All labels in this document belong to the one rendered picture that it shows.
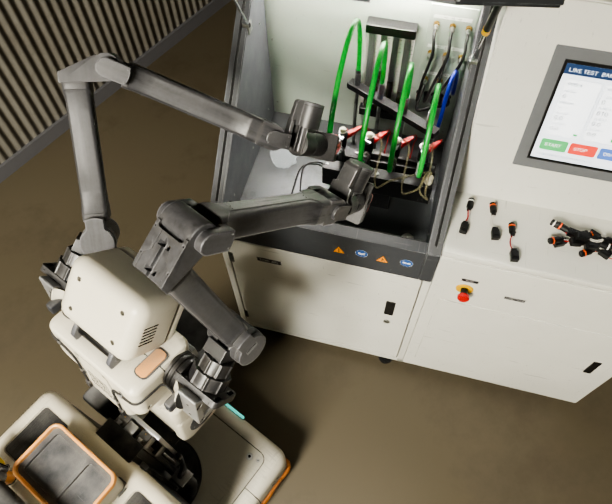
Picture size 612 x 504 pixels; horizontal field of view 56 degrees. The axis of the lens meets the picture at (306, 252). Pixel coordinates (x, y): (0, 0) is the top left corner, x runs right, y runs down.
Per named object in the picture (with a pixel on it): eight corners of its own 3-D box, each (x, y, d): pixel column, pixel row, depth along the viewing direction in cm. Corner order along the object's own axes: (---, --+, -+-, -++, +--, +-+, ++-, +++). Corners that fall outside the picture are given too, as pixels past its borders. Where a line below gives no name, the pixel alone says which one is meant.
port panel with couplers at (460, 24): (413, 95, 181) (430, 10, 154) (415, 87, 183) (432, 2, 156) (455, 102, 179) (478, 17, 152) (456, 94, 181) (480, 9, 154)
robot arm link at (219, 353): (199, 354, 120) (216, 370, 117) (220, 314, 118) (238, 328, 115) (226, 350, 128) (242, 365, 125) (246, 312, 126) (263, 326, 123)
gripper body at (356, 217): (376, 184, 132) (367, 187, 126) (360, 224, 136) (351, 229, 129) (351, 173, 134) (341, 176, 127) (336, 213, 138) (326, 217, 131)
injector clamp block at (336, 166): (321, 196, 189) (322, 167, 176) (328, 172, 194) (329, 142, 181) (424, 216, 184) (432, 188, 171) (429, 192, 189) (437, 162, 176)
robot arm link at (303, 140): (281, 151, 134) (302, 158, 132) (289, 122, 132) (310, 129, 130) (296, 152, 140) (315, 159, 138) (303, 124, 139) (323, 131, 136)
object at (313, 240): (228, 238, 186) (221, 210, 172) (233, 227, 188) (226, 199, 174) (418, 280, 177) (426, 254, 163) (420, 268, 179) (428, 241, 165)
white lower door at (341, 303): (246, 323, 245) (223, 239, 186) (248, 318, 246) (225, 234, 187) (396, 359, 236) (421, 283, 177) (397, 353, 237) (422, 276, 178)
